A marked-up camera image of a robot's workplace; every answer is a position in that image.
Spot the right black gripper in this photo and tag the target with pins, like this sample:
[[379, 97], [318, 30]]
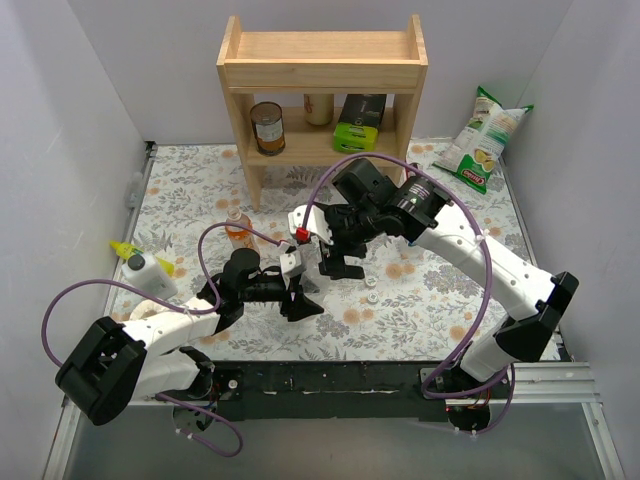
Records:
[[340, 248]]

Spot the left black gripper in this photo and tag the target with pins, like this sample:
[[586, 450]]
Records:
[[291, 298]]

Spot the clear plastic bottle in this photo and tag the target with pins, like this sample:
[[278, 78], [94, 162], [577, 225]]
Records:
[[311, 280]]

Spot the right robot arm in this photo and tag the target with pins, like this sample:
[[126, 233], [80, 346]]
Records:
[[427, 215]]

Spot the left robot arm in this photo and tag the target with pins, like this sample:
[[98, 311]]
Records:
[[115, 363]]

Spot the blue label water bottle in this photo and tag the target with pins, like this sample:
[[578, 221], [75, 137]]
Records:
[[413, 250]]

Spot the orange drink bottle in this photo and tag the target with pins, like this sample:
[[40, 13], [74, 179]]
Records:
[[238, 230]]

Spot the yellow squeeze bottle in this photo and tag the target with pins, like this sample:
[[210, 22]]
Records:
[[126, 250]]

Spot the dark red snack bar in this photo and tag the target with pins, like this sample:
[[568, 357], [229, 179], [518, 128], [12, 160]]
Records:
[[414, 170]]

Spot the green wipes pack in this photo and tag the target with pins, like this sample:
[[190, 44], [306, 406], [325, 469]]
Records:
[[349, 138]]

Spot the floral patterned table mat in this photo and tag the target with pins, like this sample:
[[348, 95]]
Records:
[[425, 307]]

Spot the black box on shelf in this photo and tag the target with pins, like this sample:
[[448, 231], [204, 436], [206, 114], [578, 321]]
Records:
[[363, 110]]

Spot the cream cylindrical jar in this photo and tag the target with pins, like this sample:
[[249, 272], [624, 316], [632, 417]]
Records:
[[318, 108]]

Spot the brown tin can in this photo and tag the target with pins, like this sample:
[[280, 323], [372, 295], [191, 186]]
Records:
[[268, 129]]

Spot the green chips bag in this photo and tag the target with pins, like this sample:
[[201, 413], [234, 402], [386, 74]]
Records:
[[475, 152]]

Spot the wooden shelf rack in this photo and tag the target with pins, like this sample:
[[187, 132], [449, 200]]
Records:
[[319, 62]]

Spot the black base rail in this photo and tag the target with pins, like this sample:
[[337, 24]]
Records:
[[268, 390]]

